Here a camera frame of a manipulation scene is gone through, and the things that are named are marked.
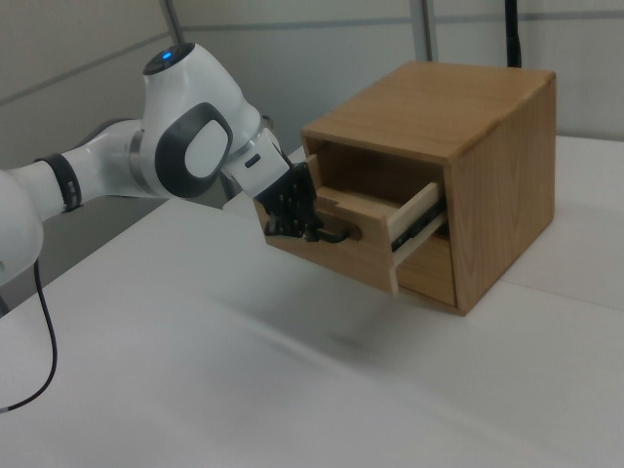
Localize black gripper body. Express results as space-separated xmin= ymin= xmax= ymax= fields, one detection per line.
xmin=253 ymin=163 xmax=319 ymax=219

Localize wooden drawer with black handle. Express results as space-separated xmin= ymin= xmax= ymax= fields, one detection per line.
xmin=264 ymin=152 xmax=448 ymax=297

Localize wooden two-drawer cabinet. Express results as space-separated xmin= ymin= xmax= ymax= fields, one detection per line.
xmin=300 ymin=59 xmax=558 ymax=318

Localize black pole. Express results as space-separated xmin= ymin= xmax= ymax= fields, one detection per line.
xmin=502 ymin=0 xmax=525 ymax=69

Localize grey metal partition post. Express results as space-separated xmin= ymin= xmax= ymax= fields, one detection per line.
xmin=417 ymin=0 xmax=437 ymax=63
xmin=161 ymin=0 xmax=189 ymax=48

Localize black cable strap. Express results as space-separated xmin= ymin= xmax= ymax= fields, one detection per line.
xmin=32 ymin=152 xmax=82 ymax=214

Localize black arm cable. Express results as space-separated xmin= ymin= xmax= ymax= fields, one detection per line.
xmin=0 ymin=262 xmax=60 ymax=415

